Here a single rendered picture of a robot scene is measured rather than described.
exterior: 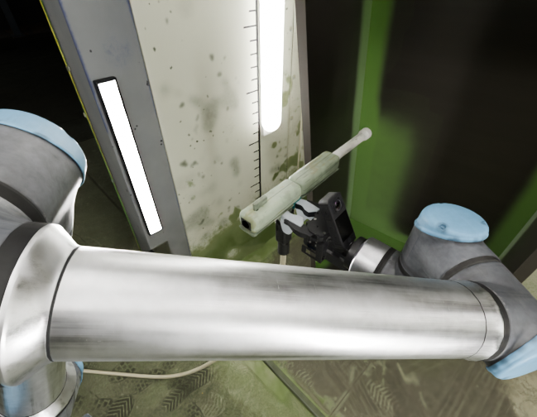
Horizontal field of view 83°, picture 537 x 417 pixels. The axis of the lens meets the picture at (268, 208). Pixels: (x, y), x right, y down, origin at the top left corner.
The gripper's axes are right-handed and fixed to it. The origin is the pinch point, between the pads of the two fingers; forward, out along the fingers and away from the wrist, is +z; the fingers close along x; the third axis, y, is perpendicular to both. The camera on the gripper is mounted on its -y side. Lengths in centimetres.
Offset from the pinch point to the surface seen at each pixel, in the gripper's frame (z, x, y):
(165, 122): 65, 11, 7
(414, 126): -7, 59, 3
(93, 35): 67, -2, -24
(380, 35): 9, 55, -21
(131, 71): 66, 5, -13
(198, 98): 64, 26, 3
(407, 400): -51, 28, 109
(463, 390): -69, 49, 109
